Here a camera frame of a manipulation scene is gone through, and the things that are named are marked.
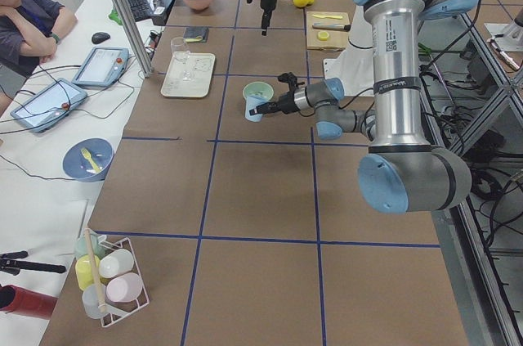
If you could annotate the black camera tripod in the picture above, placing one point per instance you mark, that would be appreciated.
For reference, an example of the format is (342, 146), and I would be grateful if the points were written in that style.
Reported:
(14, 262)

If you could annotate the cream bear tray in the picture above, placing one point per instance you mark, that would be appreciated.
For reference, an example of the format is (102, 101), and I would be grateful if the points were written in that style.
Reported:
(201, 65)

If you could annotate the black keyboard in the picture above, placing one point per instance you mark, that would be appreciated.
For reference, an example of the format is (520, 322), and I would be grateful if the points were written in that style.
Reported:
(140, 9)

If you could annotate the pink cup in rack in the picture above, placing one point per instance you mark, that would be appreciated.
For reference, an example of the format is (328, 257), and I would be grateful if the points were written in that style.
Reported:
(124, 288)

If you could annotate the seated person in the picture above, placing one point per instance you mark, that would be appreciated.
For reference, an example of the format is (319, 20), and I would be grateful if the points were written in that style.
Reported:
(31, 31)

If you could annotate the lemon half slice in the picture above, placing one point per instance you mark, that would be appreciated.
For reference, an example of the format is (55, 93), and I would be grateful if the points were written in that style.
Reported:
(323, 35)

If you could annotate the white wire cup rack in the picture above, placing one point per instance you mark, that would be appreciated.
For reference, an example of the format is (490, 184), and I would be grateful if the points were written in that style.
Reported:
(95, 302)

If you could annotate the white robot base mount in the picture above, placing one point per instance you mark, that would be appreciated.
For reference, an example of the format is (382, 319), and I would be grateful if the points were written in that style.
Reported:
(354, 66)

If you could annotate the yellow cup in rack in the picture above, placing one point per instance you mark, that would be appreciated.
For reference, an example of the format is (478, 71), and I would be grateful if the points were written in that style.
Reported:
(83, 272)

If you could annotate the clear wine glass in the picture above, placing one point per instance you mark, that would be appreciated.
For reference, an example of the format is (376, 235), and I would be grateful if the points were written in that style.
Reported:
(181, 53)

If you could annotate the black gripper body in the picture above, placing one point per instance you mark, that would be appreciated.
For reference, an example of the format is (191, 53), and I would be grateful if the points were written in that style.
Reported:
(286, 103)
(267, 4)

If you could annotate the black computer mouse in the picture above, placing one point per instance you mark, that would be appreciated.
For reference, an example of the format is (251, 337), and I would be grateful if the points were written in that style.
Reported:
(100, 37)

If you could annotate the dark blue bowl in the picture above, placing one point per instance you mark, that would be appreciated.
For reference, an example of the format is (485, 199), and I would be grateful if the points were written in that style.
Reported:
(76, 167)

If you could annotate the yellow plastic knife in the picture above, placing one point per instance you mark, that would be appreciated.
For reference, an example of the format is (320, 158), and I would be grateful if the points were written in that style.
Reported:
(332, 17)

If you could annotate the red bottle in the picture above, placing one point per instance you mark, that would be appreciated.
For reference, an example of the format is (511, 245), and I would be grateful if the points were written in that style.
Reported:
(28, 303)

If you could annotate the wooden cutting board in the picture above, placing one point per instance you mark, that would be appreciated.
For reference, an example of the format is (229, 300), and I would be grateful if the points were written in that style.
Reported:
(327, 30)

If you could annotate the light blue cup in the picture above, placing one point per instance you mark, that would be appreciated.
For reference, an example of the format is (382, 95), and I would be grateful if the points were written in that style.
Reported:
(252, 102)

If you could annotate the grey folded cloth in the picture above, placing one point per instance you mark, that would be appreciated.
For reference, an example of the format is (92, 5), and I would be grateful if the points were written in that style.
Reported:
(196, 34)

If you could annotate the mint green bowl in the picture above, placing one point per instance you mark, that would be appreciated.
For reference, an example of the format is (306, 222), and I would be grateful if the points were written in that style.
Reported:
(258, 89)

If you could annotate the blue teach pendant tablet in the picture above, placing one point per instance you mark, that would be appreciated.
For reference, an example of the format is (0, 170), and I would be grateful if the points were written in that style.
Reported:
(102, 67)

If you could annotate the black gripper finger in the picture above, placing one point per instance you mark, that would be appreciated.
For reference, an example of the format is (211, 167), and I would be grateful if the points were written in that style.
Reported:
(263, 109)
(265, 23)

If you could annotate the white cup in rack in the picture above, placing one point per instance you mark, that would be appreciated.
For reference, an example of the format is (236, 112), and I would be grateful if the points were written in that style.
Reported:
(116, 263)

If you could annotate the yellow plastic fork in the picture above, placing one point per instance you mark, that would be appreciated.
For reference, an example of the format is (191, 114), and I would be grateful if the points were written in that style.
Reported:
(88, 157)

